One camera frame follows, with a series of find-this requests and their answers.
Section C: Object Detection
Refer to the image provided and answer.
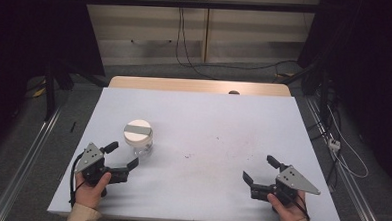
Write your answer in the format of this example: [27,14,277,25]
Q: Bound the wooden table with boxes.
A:
[108,75,292,98]

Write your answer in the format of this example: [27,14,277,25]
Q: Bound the clear glass jar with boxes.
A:
[130,139,155,158]

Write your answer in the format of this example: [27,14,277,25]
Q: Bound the white cable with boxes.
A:
[323,105,372,180]

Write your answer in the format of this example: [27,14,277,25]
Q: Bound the white table cover board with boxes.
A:
[46,84,349,221]

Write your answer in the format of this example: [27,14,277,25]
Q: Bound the metal floor rail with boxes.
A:
[299,95,392,221]
[0,104,64,221]

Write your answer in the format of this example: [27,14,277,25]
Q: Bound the white power strip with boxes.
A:
[327,137,342,153]

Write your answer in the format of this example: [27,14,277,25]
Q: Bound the black wall cables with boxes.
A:
[173,6,302,84]

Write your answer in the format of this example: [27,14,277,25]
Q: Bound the black metal stand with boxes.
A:
[40,58,78,123]
[277,58,335,127]

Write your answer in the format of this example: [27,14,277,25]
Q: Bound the person's right hand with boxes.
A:
[265,189,309,221]

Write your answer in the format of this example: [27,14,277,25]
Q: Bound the right hand-held gripper black cable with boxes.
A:
[278,189,313,221]

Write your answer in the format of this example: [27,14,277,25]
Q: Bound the black horizontal bar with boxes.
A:
[83,0,321,15]

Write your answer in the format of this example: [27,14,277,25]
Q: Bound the person's left hand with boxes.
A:
[74,170,113,211]

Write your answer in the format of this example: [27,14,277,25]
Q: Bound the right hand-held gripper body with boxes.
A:
[249,162,323,208]

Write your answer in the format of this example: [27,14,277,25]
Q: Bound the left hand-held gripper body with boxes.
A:
[73,141,130,200]

